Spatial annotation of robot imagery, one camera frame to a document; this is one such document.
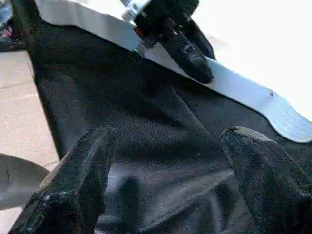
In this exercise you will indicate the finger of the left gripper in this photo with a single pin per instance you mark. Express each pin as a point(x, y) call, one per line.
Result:
point(202, 41)
point(187, 58)

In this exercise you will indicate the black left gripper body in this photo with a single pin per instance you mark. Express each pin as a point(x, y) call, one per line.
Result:
point(163, 14)

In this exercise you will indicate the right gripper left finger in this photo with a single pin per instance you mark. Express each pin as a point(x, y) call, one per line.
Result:
point(73, 190)

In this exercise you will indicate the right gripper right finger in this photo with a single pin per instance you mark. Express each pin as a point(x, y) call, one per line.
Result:
point(273, 185)

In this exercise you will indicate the white plastic table top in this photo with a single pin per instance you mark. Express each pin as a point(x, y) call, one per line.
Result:
point(253, 44)

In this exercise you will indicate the black work mat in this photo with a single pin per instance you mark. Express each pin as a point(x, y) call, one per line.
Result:
point(146, 126)

